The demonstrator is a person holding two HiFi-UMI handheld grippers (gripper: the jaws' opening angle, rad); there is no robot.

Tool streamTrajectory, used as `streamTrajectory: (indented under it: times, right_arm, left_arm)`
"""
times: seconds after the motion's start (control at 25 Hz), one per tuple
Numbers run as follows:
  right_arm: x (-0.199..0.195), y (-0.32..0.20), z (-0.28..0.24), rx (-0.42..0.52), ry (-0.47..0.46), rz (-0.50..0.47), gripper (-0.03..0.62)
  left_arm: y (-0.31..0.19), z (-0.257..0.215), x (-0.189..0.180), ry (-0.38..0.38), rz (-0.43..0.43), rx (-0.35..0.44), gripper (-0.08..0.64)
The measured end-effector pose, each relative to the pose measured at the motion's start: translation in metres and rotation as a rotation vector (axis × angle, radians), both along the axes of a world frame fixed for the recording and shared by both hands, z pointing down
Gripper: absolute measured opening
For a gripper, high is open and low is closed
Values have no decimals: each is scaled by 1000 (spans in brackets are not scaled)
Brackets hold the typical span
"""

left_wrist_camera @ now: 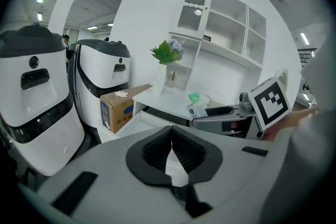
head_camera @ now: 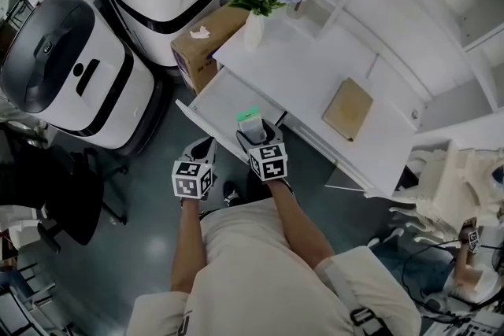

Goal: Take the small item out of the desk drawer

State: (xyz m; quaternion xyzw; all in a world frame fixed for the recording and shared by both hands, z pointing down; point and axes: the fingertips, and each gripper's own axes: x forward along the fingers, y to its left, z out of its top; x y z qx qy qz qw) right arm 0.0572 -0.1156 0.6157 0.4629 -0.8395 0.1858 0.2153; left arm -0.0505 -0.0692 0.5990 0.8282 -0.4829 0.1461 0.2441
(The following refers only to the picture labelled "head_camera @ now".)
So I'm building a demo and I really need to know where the white drawer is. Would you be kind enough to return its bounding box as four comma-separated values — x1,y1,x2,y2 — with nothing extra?
174,65,289,155

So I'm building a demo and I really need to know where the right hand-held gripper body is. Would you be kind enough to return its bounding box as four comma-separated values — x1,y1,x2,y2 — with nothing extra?
247,143,295,194

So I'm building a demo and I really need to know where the brown cardboard box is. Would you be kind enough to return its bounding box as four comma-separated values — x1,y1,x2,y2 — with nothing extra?
169,3,254,96

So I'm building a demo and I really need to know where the crumpled white tissue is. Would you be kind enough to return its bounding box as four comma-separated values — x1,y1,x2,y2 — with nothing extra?
189,24,211,40

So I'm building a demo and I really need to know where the white desk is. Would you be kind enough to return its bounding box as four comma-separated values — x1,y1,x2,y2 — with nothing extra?
211,13,419,201

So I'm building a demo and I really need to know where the person's right forearm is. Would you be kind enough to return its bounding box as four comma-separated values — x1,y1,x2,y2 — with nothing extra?
269,180,336,271

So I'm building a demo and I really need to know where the white ornate carved table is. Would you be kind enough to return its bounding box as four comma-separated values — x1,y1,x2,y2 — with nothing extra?
387,138,504,246

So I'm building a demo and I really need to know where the metal rack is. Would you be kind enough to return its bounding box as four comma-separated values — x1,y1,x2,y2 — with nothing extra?
0,258,76,336

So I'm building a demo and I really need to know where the person's left forearm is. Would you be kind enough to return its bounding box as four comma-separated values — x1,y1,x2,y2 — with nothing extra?
169,200,209,295

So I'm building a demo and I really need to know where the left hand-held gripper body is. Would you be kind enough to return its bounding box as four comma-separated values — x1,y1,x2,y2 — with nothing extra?
171,160,217,206

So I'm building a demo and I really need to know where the person's white shirt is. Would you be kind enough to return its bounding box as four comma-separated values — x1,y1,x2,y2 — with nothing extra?
125,198,423,336

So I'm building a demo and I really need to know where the white ribbed vase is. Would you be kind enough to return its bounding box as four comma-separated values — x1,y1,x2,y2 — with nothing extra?
243,9,266,51

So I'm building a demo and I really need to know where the grey shoulder strap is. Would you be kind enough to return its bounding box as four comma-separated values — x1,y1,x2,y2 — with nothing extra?
324,258,395,336

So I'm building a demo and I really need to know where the white service robot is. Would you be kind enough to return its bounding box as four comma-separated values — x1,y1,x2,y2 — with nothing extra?
0,0,167,155
81,0,221,71

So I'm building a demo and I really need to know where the black floor cable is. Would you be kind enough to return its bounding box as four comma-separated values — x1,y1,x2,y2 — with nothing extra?
400,242,504,328

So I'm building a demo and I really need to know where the small green packet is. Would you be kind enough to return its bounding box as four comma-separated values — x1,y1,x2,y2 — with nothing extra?
235,105,266,145

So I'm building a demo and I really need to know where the white shelf hutch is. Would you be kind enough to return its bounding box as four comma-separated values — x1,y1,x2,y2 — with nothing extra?
280,0,504,131

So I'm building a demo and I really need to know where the black office chair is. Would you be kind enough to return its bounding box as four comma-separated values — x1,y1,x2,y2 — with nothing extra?
0,124,130,253

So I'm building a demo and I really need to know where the person's black shoe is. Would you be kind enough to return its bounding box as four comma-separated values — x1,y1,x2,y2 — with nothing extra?
222,180,241,208

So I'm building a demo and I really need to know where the small brown diffuser bottle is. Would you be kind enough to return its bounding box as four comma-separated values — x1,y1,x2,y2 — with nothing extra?
285,0,306,20

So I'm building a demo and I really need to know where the tan flat book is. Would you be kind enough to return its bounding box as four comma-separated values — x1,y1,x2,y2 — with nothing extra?
321,76,375,142

